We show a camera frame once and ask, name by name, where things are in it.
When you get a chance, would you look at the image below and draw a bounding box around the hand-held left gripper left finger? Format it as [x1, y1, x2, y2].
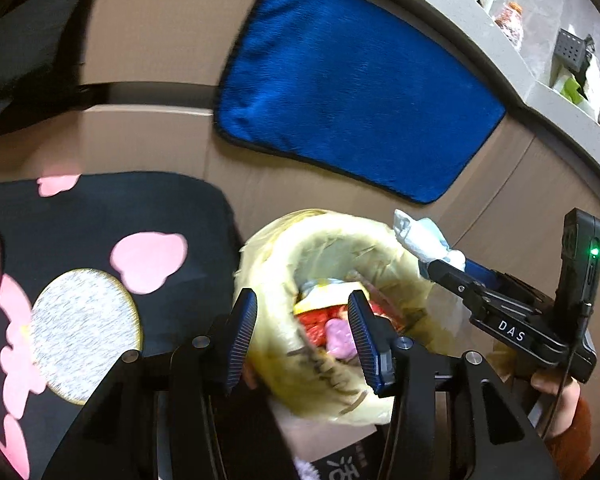
[40, 287, 258, 480]

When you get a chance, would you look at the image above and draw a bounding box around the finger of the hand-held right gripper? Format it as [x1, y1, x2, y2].
[420, 259, 483, 318]
[464, 257, 506, 286]

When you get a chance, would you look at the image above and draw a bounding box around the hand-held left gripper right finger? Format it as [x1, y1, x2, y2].
[347, 290, 561, 480]

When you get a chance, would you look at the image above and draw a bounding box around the pink and yellow snack wrapper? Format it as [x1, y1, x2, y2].
[325, 320, 358, 358]

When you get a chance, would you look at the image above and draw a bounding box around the white tissue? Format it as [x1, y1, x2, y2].
[392, 209, 467, 273]

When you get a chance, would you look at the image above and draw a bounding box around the red snack bag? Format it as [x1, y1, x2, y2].
[300, 302, 396, 348]

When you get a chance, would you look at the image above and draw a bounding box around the yellow plastic bag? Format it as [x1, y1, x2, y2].
[232, 208, 463, 426]

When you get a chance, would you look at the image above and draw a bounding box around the person's right forearm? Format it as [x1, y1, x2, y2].
[545, 397, 596, 480]

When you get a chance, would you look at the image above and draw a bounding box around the person's right hand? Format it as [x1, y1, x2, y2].
[532, 370, 580, 438]

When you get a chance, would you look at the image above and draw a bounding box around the black box with white print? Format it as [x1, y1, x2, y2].
[312, 440, 396, 480]

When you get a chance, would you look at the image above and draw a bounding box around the round silver coaster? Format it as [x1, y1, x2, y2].
[30, 267, 143, 406]

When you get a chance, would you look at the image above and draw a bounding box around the black mat with pink prints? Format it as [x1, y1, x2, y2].
[0, 171, 301, 480]

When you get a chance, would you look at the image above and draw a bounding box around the green packet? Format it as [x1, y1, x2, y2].
[552, 72, 588, 103]

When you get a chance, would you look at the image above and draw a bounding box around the blue towel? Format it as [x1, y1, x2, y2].
[214, 0, 507, 206]

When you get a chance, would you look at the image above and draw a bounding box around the brown cardboard box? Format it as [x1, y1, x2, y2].
[77, 0, 281, 88]
[0, 105, 600, 311]

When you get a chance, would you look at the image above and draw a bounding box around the grey perforated holder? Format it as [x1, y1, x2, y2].
[555, 29, 588, 73]

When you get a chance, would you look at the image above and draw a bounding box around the black cloth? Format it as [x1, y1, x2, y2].
[0, 0, 103, 141]

